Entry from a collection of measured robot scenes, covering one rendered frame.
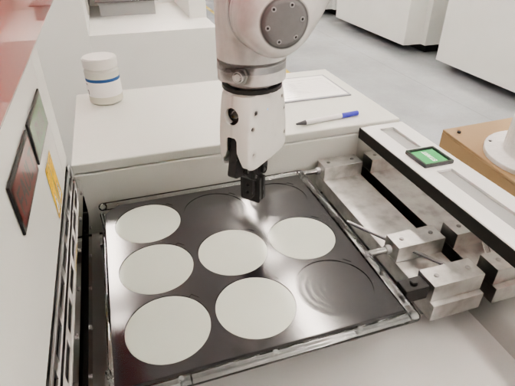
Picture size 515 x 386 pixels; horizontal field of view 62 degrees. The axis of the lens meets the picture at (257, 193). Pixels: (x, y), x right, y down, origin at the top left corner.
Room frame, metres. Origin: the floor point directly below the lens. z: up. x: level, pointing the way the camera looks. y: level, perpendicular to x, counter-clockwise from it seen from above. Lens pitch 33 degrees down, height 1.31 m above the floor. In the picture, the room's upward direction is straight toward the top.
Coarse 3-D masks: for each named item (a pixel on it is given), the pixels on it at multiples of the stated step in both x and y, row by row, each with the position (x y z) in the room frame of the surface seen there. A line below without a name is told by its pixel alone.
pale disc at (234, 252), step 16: (208, 240) 0.50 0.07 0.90; (224, 240) 0.50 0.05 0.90; (240, 240) 0.50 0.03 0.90; (256, 240) 0.50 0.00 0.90; (208, 256) 0.47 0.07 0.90; (224, 256) 0.47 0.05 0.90; (240, 256) 0.47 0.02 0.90; (256, 256) 0.47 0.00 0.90; (224, 272) 0.43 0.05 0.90; (240, 272) 0.43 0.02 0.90
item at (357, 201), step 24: (336, 192) 0.66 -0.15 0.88; (360, 192) 0.66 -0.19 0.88; (360, 216) 0.59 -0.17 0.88; (384, 216) 0.59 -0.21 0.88; (384, 240) 0.52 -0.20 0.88; (384, 264) 0.50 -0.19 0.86; (408, 264) 0.47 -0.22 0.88; (432, 264) 0.47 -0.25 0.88; (432, 312) 0.39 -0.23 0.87; (456, 312) 0.40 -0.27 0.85
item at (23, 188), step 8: (24, 152) 0.37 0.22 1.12; (32, 152) 0.40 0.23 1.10; (24, 160) 0.36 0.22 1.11; (32, 160) 0.39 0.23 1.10; (24, 168) 0.35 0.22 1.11; (32, 168) 0.38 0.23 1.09; (16, 176) 0.32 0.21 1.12; (24, 176) 0.34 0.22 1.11; (32, 176) 0.37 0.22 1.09; (16, 184) 0.31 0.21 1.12; (24, 184) 0.33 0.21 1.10; (32, 184) 0.36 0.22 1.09; (16, 192) 0.31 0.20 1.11; (24, 192) 0.33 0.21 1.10; (32, 192) 0.35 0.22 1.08; (16, 200) 0.30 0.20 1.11; (24, 200) 0.32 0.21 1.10; (24, 208) 0.31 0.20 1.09; (24, 216) 0.30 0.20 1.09
